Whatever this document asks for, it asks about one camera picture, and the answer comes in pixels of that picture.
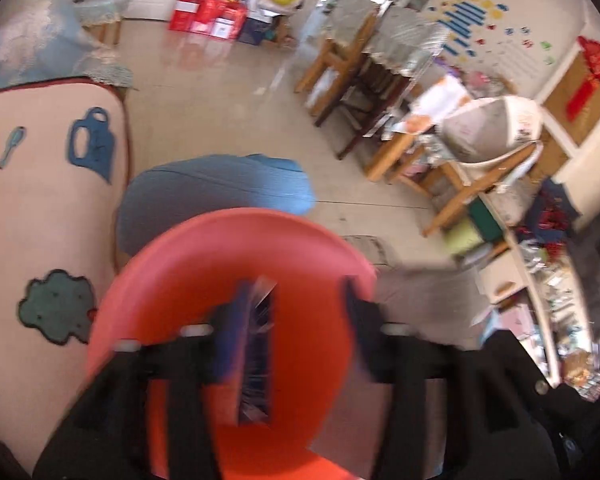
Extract pink plastic bucket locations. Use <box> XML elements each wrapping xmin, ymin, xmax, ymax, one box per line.
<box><xmin>86</xmin><ymin>208</ymin><xmax>376</xmax><ymax>479</ymax></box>

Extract green trash bin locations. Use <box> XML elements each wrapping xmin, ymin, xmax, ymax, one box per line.
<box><xmin>443</xmin><ymin>217</ymin><xmax>484</xmax><ymax>257</ymax></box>

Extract white TV cabinet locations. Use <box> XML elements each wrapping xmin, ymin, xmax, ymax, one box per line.
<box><xmin>480</xmin><ymin>194</ymin><xmax>596</xmax><ymax>389</ymax></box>

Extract dark flower bouquet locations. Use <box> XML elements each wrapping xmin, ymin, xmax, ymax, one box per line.
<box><xmin>515</xmin><ymin>178</ymin><xmax>580</xmax><ymax>260</ymax></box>

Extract wooden chair with cover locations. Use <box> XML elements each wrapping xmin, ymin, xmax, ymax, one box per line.
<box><xmin>365</xmin><ymin>96</ymin><xmax>543</xmax><ymax>237</ymax></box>

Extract blue jeans knee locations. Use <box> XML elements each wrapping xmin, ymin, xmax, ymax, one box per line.
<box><xmin>116</xmin><ymin>154</ymin><xmax>316</xmax><ymax>256</ymax></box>

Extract dark wooden chair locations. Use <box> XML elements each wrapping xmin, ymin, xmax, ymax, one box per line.
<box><xmin>314</xmin><ymin>54</ymin><xmax>416</xmax><ymax>160</ymax></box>

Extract pink sofa cushion with appliques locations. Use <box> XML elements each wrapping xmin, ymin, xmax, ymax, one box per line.
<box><xmin>0</xmin><ymin>79</ymin><xmax>130</xmax><ymax>471</ymax></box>

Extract wooden dining chair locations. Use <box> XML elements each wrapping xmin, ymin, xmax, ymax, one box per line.
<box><xmin>294</xmin><ymin>6</ymin><xmax>379</xmax><ymax>126</ymax></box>

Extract red Chinese knot decoration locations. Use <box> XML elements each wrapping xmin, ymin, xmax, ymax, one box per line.
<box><xmin>566</xmin><ymin>36</ymin><xmax>600</xmax><ymax>122</ymax></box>

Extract red gift boxes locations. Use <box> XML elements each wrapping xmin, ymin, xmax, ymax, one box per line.
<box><xmin>169</xmin><ymin>0</ymin><xmax>248</xmax><ymax>41</ymax></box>

